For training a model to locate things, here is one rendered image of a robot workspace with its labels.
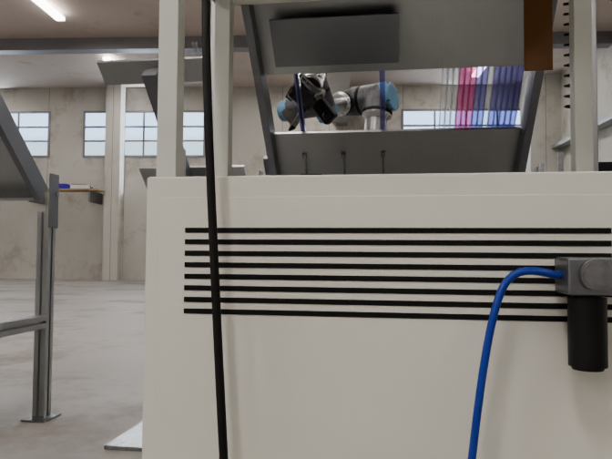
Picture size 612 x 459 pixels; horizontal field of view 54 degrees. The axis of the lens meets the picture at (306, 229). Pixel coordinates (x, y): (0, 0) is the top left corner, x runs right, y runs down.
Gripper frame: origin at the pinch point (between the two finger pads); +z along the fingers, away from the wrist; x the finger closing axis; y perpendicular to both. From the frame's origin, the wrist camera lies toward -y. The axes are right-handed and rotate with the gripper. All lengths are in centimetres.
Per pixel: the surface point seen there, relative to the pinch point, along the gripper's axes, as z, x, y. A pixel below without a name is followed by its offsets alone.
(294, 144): 10.5, -4.8, -1.4
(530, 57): 49, 56, -15
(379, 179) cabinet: 90, 36, 1
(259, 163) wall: -887, -499, -136
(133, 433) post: 61, -81, -15
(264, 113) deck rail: 16.8, -0.5, 11.2
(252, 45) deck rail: 20.3, 12.8, 24.3
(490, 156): 9, 29, -43
